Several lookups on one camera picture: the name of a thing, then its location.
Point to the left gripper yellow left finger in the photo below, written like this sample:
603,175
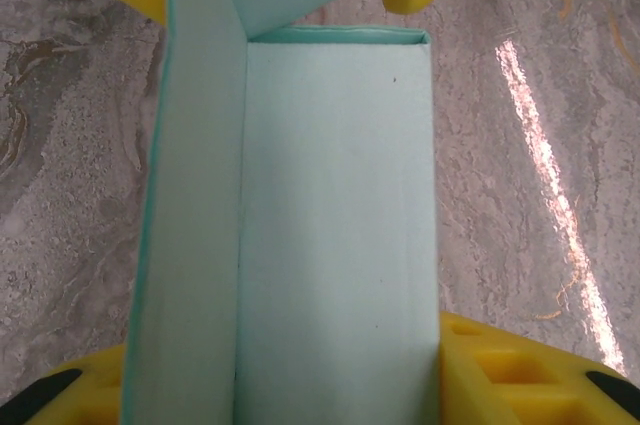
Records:
75,395

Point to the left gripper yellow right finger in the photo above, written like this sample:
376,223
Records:
500,385

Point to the teal paper box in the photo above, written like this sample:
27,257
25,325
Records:
330,195

